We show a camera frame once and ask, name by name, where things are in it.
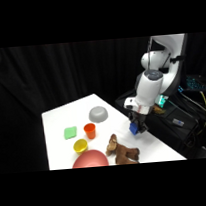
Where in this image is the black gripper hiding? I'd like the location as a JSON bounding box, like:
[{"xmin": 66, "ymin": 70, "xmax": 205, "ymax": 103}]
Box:
[{"xmin": 127, "ymin": 109, "xmax": 150, "ymax": 136}]

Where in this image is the grey bowl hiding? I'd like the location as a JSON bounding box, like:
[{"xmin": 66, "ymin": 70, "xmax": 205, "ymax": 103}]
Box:
[{"xmin": 87, "ymin": 105, "xmax": 109, "ymax": 124}]

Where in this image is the pink bowl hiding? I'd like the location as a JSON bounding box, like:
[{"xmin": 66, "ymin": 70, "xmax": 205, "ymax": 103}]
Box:
[{"xmin": 71, "ymin": 148, "xmax": 111, "ymax": 170}]

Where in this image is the brown plush toy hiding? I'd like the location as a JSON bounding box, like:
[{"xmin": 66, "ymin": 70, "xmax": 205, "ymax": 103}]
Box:
[{"xmin": 104, "ymin": 131, "xmax": 142, "ymax": 167}]

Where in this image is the green indicator light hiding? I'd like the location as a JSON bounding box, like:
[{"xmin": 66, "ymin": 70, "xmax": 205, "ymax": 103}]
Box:
[{"xmin": 153, "ymin": 93, "xmax": 172, "ymax": 110}]

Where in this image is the small white blue marker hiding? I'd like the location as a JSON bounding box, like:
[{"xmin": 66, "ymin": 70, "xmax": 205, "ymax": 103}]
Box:
[{"xmin": 171, "ymin": 117, "xmax": 186, "ymax": 127}]

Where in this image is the orange cup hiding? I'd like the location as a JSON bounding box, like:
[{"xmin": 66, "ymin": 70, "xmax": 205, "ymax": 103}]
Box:
[{"xmin": 83, "ymin": 122, "xmax": 98, "ymax": 141}]

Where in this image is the yellow cup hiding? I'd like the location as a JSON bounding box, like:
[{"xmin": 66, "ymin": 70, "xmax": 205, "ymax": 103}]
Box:
[{"xmin": 72, "ymin": 137, "xmax": 90, "ymax": 156}]

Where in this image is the green sponge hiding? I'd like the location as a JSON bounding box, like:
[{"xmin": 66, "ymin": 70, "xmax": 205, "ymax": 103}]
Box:
[{"xmin": 63, "ymin": 125, "xmax": 79, "ymax": 141}]

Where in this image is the blue lit keyboard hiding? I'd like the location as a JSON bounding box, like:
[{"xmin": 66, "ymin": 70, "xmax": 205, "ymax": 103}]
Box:
[{"xmin": 184, "ymin": 73, "xmax": 206, "ymax": 94}]

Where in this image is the black curtain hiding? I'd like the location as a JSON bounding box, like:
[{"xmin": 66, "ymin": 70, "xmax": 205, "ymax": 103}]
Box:
[{"xmin": 0, "ymin": 32, "xmax": 206, "ymax": 175}]

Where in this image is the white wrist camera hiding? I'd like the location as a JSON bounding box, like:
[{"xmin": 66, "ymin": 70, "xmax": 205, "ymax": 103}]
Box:
[{"xmin": 123, "ymin": 96, "xmax": 141, "ymax": 111}]

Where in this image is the tan wrist bracket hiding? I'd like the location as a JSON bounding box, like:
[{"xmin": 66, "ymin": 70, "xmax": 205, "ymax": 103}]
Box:
[{"xmin": 151, "ymin": 103, "xmax": 167, "ymax": 117}]

